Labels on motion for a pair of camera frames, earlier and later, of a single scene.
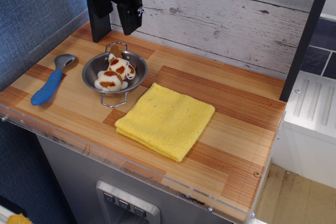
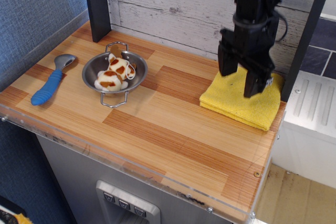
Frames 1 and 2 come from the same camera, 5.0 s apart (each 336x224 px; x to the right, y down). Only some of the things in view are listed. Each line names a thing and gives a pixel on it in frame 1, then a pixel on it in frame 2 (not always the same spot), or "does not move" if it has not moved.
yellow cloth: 167,121 -> 226,97
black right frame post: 306,36 does not move
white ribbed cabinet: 306,141 does not move
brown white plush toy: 111,80 does not move
